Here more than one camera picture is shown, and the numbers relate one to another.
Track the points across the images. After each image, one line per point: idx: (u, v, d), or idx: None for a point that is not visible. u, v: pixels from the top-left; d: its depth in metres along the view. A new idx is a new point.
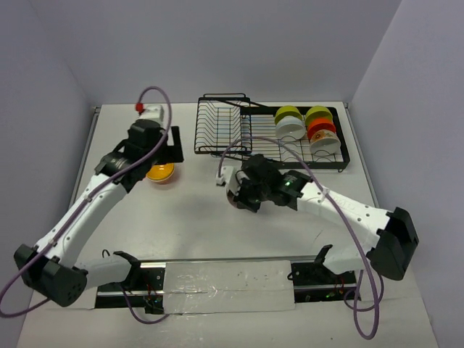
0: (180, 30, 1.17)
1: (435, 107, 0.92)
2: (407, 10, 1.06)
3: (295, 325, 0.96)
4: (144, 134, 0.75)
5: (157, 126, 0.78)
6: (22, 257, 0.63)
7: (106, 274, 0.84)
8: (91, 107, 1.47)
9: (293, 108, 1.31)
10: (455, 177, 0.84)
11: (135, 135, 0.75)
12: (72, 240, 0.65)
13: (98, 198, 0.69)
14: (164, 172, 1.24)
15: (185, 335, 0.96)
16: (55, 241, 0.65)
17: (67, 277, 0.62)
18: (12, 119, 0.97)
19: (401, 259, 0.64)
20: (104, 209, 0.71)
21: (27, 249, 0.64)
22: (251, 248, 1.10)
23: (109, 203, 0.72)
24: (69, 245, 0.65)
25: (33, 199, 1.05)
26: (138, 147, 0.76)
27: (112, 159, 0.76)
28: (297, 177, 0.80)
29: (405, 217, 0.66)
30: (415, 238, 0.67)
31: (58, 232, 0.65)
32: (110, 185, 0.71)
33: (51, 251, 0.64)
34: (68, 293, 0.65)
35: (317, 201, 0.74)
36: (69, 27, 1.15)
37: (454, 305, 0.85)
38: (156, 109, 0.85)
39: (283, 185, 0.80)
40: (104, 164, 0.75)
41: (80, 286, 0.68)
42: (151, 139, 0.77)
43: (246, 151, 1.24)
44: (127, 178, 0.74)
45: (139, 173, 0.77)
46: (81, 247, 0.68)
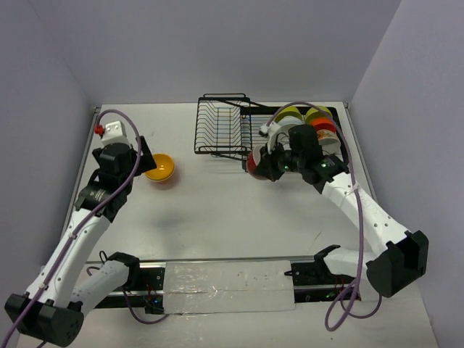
0: (180, 29, 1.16)
1: (433, 108, 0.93)
2: (407, 10, 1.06)
3: (296, 325, 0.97)
4: (115, 161, 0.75)
5: (127, 151, 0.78)
6: (14, 307, 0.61)
7: (109, 287, 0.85)
8: (91, 107, 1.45)
9: (293, 108, 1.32)
10: (454, 181, 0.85)
11: (106, 164, 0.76)
12: (64, 280, 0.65)
13: (83, 234, 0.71)
14: (165, 172, 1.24)
15: (185, 335, 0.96)
16: (46, 285, 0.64)
17: (64, 318, 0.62)
18: (13, 119, 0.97)
19: (397, 277, 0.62)
20: (90, 243, 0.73)
21: (17, 297, 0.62)
22: (252, 248, 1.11)
23: (94, 237, 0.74)
24: (61, 286, 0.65)
25: (35, 199, 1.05)
26: (113, 175, 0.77)
27: (90, 191, 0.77)
28: (336, 164, 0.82)
29: (423, 242, 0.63)
30: (423, 267, 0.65)
31: (48, 275, 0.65)
32: (93, 218, 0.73)
33: (43, 295, 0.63)
34: (67, 334, 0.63)
35: (344, 193, 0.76)
36: (67, 24, 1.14)
37: (454, 304, 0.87)
38: (117, 125, 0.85)
39: (319, 164, 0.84)
40: (83, 199, 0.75)
41: (77, 322, 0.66)
42: (122, 164, 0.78)
43: (246, 151, 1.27)
44: (109, 206, 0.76)
45: (119, 199, 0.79)
46: (73, 286, 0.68)
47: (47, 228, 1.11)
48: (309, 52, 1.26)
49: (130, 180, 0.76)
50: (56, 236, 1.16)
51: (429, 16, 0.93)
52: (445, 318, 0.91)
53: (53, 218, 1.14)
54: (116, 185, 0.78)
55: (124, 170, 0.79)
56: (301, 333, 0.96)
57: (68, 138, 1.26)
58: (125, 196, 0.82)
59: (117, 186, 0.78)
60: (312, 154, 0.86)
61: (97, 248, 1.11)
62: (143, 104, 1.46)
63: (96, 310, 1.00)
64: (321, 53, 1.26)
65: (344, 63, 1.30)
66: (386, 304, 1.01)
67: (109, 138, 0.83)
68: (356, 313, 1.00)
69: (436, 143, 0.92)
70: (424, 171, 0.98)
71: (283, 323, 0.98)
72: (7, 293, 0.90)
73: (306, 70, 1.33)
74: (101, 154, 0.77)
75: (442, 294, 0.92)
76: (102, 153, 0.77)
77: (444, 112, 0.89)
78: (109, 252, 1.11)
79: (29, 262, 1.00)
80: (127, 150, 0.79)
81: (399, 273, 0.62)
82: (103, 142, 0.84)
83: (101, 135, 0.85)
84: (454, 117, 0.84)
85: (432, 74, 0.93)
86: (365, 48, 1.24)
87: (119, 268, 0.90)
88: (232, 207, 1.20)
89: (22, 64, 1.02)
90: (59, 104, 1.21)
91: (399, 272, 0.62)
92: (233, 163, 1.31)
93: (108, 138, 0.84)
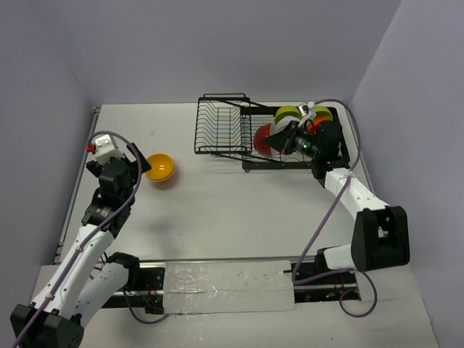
0: (180, 29, 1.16)
1: (433, 108, 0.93)
2: (407, 10, 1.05)
3: (295, 325, 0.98)
4: (114, 181, 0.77)
5: (124, 169, 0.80)
6: (20, 317, 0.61)
7: (111, 292, 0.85)
8: (91, 107, 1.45)
9: (294, 109, 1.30)
10: (454, 181, 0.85)
11: (106, 185, 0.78)
12: (69, 291, 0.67)
13: (89, 247, 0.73)
14: (166, 171, 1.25)
15: (185, 335, 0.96)
16: (52, 295, 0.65)
17: (68, 329, 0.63)
18: (13, 120, 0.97)
19: (373, 238, 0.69)
20: (94, 258, 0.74)
21: (22, 307, 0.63)
22: (252, 248, 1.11)
23: (98, 251, 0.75)
24: (67, 296, 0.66)
25: (35, 199, 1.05)
26: (114, 193, 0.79)
27: (96, 208, 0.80)
28: (340, 162, 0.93)
29: (401, 212, 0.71)
30: (403, 245, 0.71)
31: (54, 286, 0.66)
32: (99, 233, 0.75)
33: (49, 305, 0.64)
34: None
35: (338, 178, 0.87)
36: (67, 25, 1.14)
37: (455, 305, 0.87)
38: (106, 140, 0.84)
39: (326, 161, 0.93)
40: (89, 215, 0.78)
41: (78, 337, 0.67)
42: (121, 181, 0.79)
43: (246, 151, 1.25)
44: (114, 222, 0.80)
45: (122, 215, 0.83)
46: (76, 297, 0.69)
47: (48, 228, 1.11)
48: (310, 52, 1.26)
49: (133, 197, 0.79)
50: (56, 236, 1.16)
51: (429, 16, 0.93)
52: (444, 319, 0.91)
53: (53, 218, 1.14)
54: (118, 202, 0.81)
55: (125, 187, 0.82)
56: (301, 333, 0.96)
57: (68, 138, 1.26)
58: (128, 209, 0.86)
59: (120, 203, 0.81)
60: (329, 152, 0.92)
61: None
62: (143, 104, 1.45)
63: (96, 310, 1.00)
64: (321, 52, 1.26)
65: (344, 63, 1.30)
66: (386, 305, 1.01)
67: (104, 155, 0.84)
68: (351, 312, 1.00)
69: (436, 143, 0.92)
70: (424, 171, 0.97)
71: (282, 323, 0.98)
72: (7, 293, 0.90)
73: (306, 70, 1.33)
74: (100, 175, 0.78)
75: (441, 295, 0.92)
76: (101, 174, 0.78)
77: (444, 112, 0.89)
78: (109, 252, 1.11)
79: (29, 262, 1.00)
80: (125, 167, 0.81)
81: (374, 236, 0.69)
82: (98, 158, 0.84)
83: (93, 152, 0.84)
84: (455, 117, 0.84)
85: (433, 74, 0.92)
86: (366, 48, 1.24)
87: (118, 271, 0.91)
88: (233, 207, 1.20)
89: (23, 64, 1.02)
90: (60, 105, 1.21)
91: (373, 233, 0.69)
92: (233, 164, 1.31)
93: (101, 155, 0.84)
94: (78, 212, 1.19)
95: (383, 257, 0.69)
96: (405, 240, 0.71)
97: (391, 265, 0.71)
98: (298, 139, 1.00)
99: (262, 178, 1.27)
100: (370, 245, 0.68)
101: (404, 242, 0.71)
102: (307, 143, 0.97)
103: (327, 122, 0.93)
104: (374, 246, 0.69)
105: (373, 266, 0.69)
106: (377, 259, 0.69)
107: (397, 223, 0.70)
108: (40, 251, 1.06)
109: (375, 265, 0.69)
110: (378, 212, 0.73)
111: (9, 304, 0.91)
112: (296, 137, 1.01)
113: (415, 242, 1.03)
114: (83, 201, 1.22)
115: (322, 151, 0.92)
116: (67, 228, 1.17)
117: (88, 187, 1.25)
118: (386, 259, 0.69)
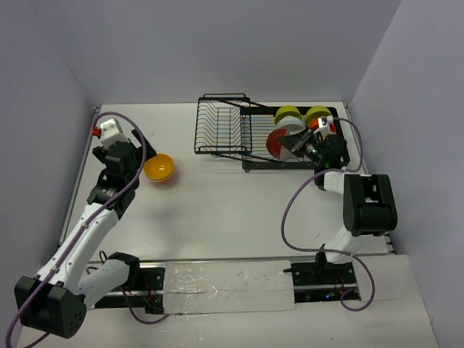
0: (180, 28, 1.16)
1: (433, 108, 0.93)
2: (407, 10, 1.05)
3: (295, 325, 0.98)
4: (120, 162, 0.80)
5: (130, 151, 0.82)
6: (25, 288, 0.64)
7: (111, 283, 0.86)
8: (91, 107, 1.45)
9: (294, 108, 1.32)
10: (455, 180, 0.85)
11: (112, 166, 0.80)
12: (74, 264, 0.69)
13: (94, 224, 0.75)
14: (165, 172, 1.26)
15: (185, 335, 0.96)
16: (57, 268, 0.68)
17: (72, 303, 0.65)
18: (13, 119, 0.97)
19: (358, 196, 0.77)
20: (99, 235, 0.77)
21: (27, 279, 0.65)
22: (252, 248, 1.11)
23: (104, 229, 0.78)
24: (71, 270, 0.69)
25: (35, 199, 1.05)
26: (119, 174, 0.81)
27: (101, 188, 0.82)
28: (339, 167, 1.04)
29: (383, 177, 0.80)
30: (389, 205, 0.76)
31: (59, 259, 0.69)
32: (104, 211, 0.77)
33: (54, 278, 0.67)
34: (70, 324, 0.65)
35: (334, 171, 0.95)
36: (67, 24, 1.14)
37: (456, 305, 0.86)
38: (112, 124, 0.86)
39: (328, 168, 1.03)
40: (94, 195, 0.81)
41: (80, 315, 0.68)
42: (127, 162, 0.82)
43: (246, 151, 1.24)
44: (119, 203, 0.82)
45: (127, 196, 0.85)
46: (80, 273, 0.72)
47: (47, 228, 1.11)
48: (310, 52, 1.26)
49: (138, 177, 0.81)
50: (56, 235, 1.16)
51: (429, 16, 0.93)
52: (445, 319, 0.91)
53: (53, 218, 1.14)
54: (123, 183, 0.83)
55: (130, 169, 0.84)
56: (301, 333, 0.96)
57: (68, 138, 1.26)
58: (133, 191, 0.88)
59: (125, 183, 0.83)
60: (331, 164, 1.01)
61: (98, 249, 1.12)
62: (143, 104, 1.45)
63: (96, 310, 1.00)
64: (321, 52, 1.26)
65: (343, 63, 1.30)
66: (386, 305, 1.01)
67: (109, 139, 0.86)
68: (349, 307, 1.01)
69: (436, 143, 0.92)
70: (424, 171, 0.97)
71: (282, 322, 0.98)
72: (6, 293, 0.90)
73: (306, 70, 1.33)
74: (106, 156, 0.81)
75: (442, 295, 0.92)
76: (107, 155, 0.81)
77: (444, 112, 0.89)
78: (109, 252, 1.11)
79: (29, 262, 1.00)
80: (131, 149, 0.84)
81: (359, 193, 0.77)
82: (103, 143, 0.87)
83: (98, 135, 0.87)
84: (457, 117, 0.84)
85: (433, 74, 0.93)
86: (366, 48, 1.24)
87: (119, 265, 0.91)
88: (232, 207, 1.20)
89: (23, 64, 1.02)
90: (60, 105, 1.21)
91: (357, 190, 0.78)
92: (232, 164, 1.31)
93: (106, 140, 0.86)
94: (78, 211, 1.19)
95: (370, 212, 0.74)
96: (391, 201, 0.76)
97: (380, 226, 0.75)
98: (308, 146, 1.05)
99: (262, 178, 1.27)
100: (354, 199, 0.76)
101: (390, 201, 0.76)
102: (316, 151, 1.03)
103: (336, 136, 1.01)
104: (360, 201, 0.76)
105: (361, 220, 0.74)
106: (364, 213, 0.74)
107: (381, 185, 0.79)
108: (40, 251, 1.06)
109: (362, 219, 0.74)
110: (366, 181, 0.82)
111: (8, 304, 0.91)
112: (307, 143, 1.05)
113: (416, 242, 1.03)
114: (83, 200, 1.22)
115: (325, 162, 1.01)
116: (67, 228, 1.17)
117: (88, 186, 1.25)
118: (374, 214, 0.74)
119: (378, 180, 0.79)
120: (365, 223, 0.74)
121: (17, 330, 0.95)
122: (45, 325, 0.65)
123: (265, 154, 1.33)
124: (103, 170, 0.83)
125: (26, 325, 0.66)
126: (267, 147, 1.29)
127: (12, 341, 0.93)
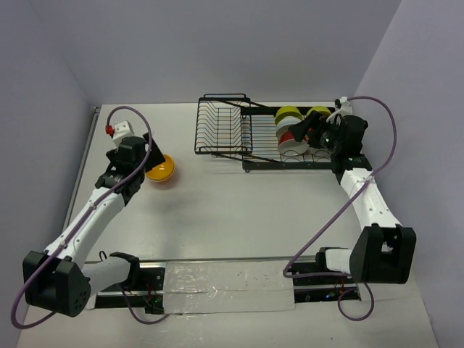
0: (180, 27, 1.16)
1: (433, 107, 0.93)
2: (407, 11, 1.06)
3: (296, 325, 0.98)
4: (133, 149, 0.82)
5: (143, 143, 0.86)
6: (32, 263, 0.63)
7: (112, 278, 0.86)
8: (91, 107, 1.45)
9: (293, 108, 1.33)
10: (456, 179, 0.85)
11: (125, 154, 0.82)
12: (82, 243, 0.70)
13: (102, 206, 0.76)
14: (165, 172, 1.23)
15: (185, 335, 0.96)
16: (66, 243, 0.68)
17: (77, 280, 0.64)
18: (12, 118, 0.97)
19: (373, 254, 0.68)
20: (105, 217, 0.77)
21: (35, 254, 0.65)
22: (252, 249, 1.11)
23: (109, 213, 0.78)
24: (79, 247, 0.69)
25: (35, 198, 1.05)
26: (130, 162, 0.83)
27: (109, 175, 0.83)
28: (363, 161, 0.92)
29: (409, 235, 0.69)
30: (403, 269, 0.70)
31: (68, 235, 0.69)
32: (112, 194, 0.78)
33: (61, 253, 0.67)
34: (75, 302, 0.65)
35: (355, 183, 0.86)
36: (67, 24, 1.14)
37: (455, 304, 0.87)
38: (125, 125, 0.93)
39: (348, 158, 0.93)
40: (102, 180, 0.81)
41: (85, 295, 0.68)
42: (138, 153, 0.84)
43: (247, 151, 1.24)
44: (125, 190, 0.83)
45: (133, 186, 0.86)
46: (86, 253, 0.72)
47: (47, 228, 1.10)
48: (309, 53, 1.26)
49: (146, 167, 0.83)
50: (56, 235, 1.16)
51: (429, 17, 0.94)
52: (445, 317, 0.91)
53: (52, 217, 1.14)
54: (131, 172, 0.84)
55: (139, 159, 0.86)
56: (300, 333, 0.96)
57: (67, 137, 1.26)
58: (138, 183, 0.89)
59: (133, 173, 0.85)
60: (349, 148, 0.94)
61: (97, 248, 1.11)
62: (143, 105, 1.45)
63: (96, 310, 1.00)
64: (320, 53, 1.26)
65: (344, 63, 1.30)
66: (386, 305, 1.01)
67: (119, 138, 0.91)
68: (353, 315, 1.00)
69: (435, 143, 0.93)
70: (423, 171, 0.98)
71: (283, 323, 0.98)
72: (6, 293, 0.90)
73: (306, 70, 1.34)
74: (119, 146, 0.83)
75: (441, 295, 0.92)
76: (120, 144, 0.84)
77: (444, 112, 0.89)
78: (109, 252, 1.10)
79: None
80: (143, 143, 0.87)
81: (376, 254, 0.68)
82: (115, 141, 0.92)
83: (112, 135, 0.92)
84: (456, 116, 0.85)
85: (433, 74, 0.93)
86: (365, 48, 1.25)
87: (121, 262, 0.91)
88: (232, 207, 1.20)
89: (23, 64, 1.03)
90: (59, 105, 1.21)
91: (377, 247, 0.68)
92: (233, 164, 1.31)
93: (119, 138, 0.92)
94: (77, 211, 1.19)
95: (380, 271, 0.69)
96: (407, 264, 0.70)
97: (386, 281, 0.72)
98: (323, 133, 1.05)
99: (262, 178, 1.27)
100: (370, 258, 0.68)
101: (406, 265, 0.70)
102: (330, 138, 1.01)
103: (354, 117, 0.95)
104: (375, 258, 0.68)
105: (368, 278, 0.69)
106: (373, 272, 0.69)
107: (402, 247, 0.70)
108: (40, 251, 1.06)
109: (370, 277, 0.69)
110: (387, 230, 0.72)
111: (7, 304, 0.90)
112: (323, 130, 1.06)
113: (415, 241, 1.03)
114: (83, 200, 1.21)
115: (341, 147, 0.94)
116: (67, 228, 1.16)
117: (88, 185, 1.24)
118: (383, 273, 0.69)
119: (403, 240, 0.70)
120: (372, 279, 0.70)
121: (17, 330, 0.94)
122: (50, 304, 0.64)
123: (266, 153, 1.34)
124: (113, 159, 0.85)
125: (30, 303, 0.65)
126: (280, 145, 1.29)
127: (14, 336, 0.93)
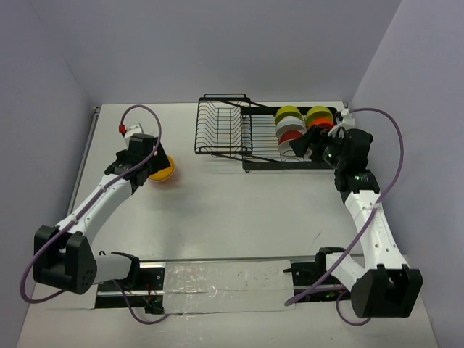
0: (180, 27, 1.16)
1: (433, 107, 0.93)
2: (407, 10, 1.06)
3: (296, 325, 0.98)
4: (144, 142, 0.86)
5: (153, 139, 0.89)
6: (43, 237, 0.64)
7: (112, 271, 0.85)
8: (91, 107, 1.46)
9: (293, 108, 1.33)
10: (456, 179, 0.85)
11: (135, 146, 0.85)
12: (92, 220, 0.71)
13: (112, 190, 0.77)
14: (164, 173, 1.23)
15: (185, 335, 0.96)
16: (77, 220, 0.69)
17: (86, 256, 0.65)
18: (12, 118, 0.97)
19: (378, 299, 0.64)
20: (113, 202, 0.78)
21: (47, 228, 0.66)
22: (252, 249, 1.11)
23: (117, 199, 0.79)
24: (89, 224, 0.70)
25: (35, 198, 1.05)
26: (139, 154, 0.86)
27: (118, 164, 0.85)
28: (369, 179, 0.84)
29: (416, 278, 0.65)
30: (407, 307, 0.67)
31: (79, 212, 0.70)
32: (121, 180, 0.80)
33: (73, 228, 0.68)
34: (83, 278, 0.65)
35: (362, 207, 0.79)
36: (67, 24, 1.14)
37: (455, 304, 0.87)
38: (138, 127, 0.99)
39: (353, 176, 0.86)
40: (112, 167, 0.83)
41: (91, 274, 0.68)
42: (148, 147, 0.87)
43: (247, 151, 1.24)
44: (133, 178, 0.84)
45: (139, 178, 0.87)
46: (93, 233, 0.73)
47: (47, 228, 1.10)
48: (309, 53, 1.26)
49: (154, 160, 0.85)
50: None
51: (429, 17, 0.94)
52: (445, 317, 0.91)
53: (53, 217, 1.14)
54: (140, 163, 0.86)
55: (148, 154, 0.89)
56: (300, 333, 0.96)
57: (67, 137, 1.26)
58: (143, 179, 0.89)
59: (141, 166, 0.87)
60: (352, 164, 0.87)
61: (97, 248, 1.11)
62: (143, 105, 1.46)
63: (96, 310, 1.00)
64: (320, 53, 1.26)
65: (344, 63, 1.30)
66: None
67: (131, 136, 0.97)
68: (353, 321, 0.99)
69: (435, 143, 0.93)
70: (423, 171, 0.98)
71: (283, 323, 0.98)
72: (6, 293, 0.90)
73: (306, 71, 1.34)
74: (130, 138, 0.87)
75: (441, 295, 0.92)
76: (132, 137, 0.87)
77: (444, 112, 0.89)
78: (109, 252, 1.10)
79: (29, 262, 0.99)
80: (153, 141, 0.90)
81: (380, 297, 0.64)
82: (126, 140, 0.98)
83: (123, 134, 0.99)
84: (455, 116, 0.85)
85: (433, 74, 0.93)
86: (365, 48, 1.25)
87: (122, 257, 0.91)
88: (232, 207, 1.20)
89: (23, 64, 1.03)
90: (59, 105, 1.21)
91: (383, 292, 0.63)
92: (233, 164, 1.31)
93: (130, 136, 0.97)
94: None
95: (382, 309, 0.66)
96: (410, 303, 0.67)
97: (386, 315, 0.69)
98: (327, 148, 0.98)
99: (262, 178, 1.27)
100: (375, 302, 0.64)
101: (409, 304, 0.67)
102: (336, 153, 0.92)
103: (359, 130, 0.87)
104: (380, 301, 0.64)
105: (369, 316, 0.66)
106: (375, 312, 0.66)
107: (409, 289, 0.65)
108: None
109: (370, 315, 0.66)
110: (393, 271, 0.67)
111: (7, 304, 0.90)
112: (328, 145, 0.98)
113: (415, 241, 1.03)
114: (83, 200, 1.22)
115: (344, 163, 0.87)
116: None
117: (88, 185, 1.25)
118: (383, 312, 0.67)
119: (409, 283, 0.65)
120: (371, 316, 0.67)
121: (17, 330, 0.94)
122: (57, 280, 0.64)
123: (266, 153, 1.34)
124: (122, 152, 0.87)
125: (38, 280, 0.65)
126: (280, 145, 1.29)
127: (14, 336, 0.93)
